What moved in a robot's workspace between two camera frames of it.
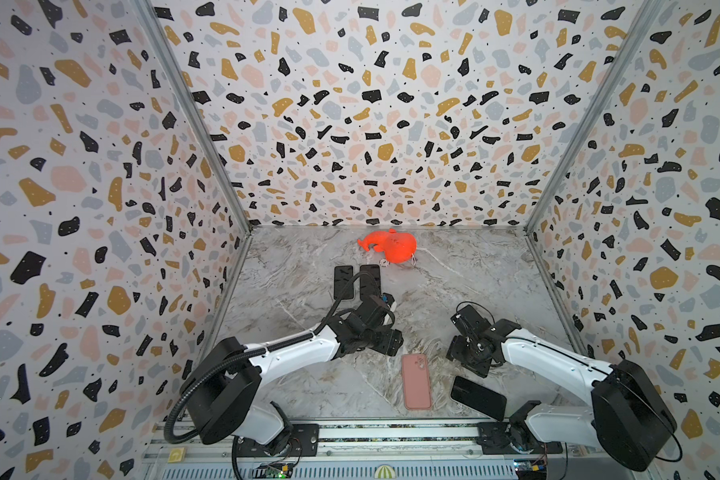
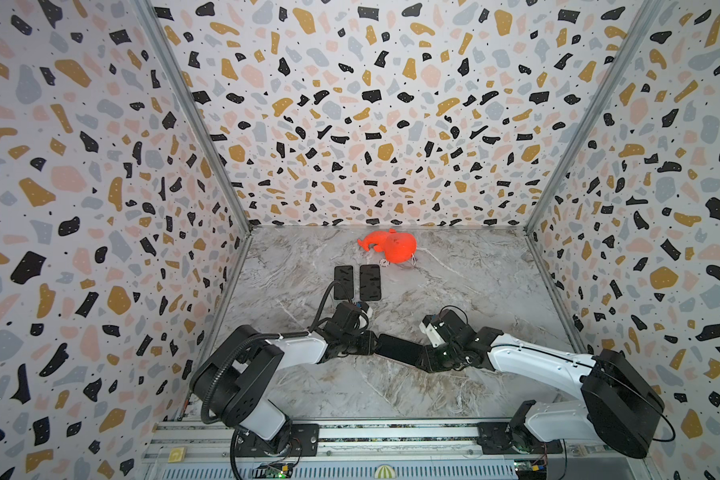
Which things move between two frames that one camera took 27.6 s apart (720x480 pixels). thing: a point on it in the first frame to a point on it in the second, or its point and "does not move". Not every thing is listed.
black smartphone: [477, 397] to [398, 348]
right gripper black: [467, 351] to [431, 354]
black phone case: [368, 285] does not move
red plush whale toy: [398, 247] does not move
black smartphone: [342, 275] does not move
